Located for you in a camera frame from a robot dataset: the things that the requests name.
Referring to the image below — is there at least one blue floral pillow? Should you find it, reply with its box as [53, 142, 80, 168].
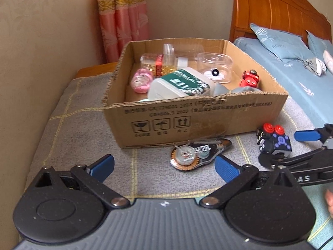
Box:
[306, 30, 333, 58]
[250, 23, 316, 63]

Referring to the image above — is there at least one white bottle with green label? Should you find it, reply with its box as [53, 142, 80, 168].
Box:
[148, 67, 217, 101]

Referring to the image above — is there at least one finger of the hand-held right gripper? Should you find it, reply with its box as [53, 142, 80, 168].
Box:
[258, 146, 333, 174]
[294, 124, 333, 144]

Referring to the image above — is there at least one red toy robot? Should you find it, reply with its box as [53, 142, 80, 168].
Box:
[239, 69, 261, 88]

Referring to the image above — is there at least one pink patterned curtain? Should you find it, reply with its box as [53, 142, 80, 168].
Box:
[96, 0, 150, 64]

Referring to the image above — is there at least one black correction tape dispenser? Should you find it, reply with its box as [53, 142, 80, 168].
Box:
[170, 139, 232, 172]

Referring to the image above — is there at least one black cube with red buttons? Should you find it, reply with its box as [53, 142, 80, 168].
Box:
[256, 123, 292, 157]

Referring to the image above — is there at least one brown cardboard box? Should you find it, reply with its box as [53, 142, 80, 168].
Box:
[102, 39, 289, 149]

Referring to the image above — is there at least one person's right hand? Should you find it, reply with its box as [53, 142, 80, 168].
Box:
[325, 189, 333, 214]

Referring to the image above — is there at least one blue floral bed sheet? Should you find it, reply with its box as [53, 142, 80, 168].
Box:
[233, 37, 333, 167]

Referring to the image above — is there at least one small white black round item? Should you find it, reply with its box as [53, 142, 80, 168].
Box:
[204, 68, 226, 80]

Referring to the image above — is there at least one clear round plastic container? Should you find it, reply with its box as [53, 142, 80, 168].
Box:
[197, 53, 232, 83]

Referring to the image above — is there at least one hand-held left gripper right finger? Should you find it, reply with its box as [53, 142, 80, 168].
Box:
[200, 155, 299, 210]

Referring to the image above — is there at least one clear bottle of yellow capsules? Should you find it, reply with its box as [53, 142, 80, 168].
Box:
[140, 53, 189, 78]

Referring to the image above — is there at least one clear plastic jar with lid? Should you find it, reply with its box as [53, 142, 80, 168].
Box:
[163, 43, 206, 58]

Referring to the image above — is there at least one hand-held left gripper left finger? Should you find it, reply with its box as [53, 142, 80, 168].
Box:
[34, 154, 130, 210]

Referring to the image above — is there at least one grey checked blanket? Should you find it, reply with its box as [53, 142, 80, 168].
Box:
[25, 73, 328, 206]

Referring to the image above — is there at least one white cloth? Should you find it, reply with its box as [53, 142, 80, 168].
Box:
[323, 49, 333, 73]

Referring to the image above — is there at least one pink plastic toy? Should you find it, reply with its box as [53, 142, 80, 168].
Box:
[131, 68, 153, 94]

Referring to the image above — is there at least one wooden bed headboard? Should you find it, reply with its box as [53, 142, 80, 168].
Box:
[229, 0, 329, 42]

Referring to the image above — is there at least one grey crumpled cloth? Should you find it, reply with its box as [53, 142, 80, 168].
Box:
[304, 57, 327, 77]

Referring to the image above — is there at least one wooden bedside table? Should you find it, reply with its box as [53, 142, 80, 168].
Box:
[75, 62, 119, 79]

